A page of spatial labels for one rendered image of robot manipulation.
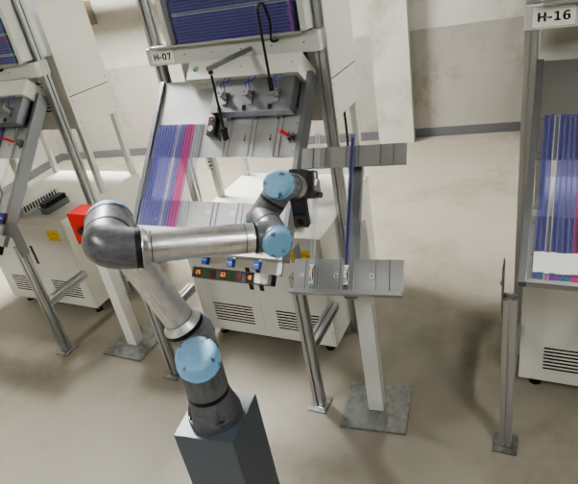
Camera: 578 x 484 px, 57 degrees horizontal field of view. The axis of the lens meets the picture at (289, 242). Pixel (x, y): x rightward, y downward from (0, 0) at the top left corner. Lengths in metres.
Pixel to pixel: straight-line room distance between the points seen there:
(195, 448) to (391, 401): 0.95
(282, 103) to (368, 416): 1.24
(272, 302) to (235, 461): 1.04
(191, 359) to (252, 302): 1.10
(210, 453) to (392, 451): 0.79
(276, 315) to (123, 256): 1.34
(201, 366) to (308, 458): 0.85
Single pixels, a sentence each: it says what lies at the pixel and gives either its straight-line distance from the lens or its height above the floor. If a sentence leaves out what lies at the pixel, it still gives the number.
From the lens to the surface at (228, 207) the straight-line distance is 2.02.
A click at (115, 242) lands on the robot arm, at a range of 1.25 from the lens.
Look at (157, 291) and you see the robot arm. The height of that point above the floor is 0.93.
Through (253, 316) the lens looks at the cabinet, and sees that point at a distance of 2.56.
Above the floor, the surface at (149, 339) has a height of 0.01.
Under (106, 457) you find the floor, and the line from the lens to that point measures 2.44.
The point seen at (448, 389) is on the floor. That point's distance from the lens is 2.34.
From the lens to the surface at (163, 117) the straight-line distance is 2.35.
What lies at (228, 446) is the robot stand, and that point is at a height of 0.54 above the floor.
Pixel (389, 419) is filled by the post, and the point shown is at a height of 0.01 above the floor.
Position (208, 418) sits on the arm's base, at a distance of 1.52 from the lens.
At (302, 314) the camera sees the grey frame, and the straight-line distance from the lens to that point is 1.98.
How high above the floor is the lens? 1.65
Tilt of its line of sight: 28 degrees down
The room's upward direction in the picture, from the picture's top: 11 degrees counter-clockwise
